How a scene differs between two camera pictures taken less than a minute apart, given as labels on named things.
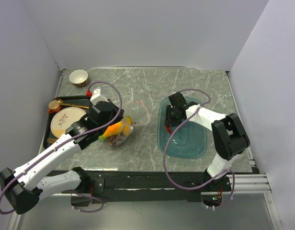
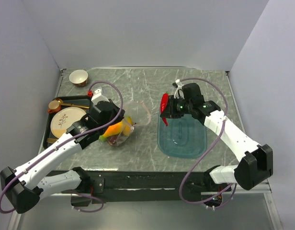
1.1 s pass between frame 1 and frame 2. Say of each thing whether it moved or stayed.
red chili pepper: moved
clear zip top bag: stayed
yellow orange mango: stayed
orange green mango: stayed
